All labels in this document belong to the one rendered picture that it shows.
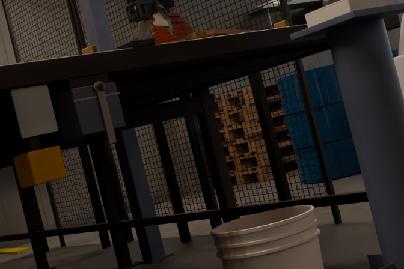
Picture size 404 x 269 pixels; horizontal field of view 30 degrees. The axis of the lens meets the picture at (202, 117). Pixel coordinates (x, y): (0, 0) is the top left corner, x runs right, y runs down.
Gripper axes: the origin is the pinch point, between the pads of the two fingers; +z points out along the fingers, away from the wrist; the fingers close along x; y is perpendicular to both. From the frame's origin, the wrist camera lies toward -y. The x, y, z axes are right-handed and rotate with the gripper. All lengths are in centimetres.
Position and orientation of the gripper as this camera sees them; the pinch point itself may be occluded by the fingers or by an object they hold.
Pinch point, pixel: (161, 42)
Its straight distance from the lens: 240.9
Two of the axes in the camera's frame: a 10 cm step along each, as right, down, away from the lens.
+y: -7.4, 2.3, -6.4
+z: 2.9, 9.6, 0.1
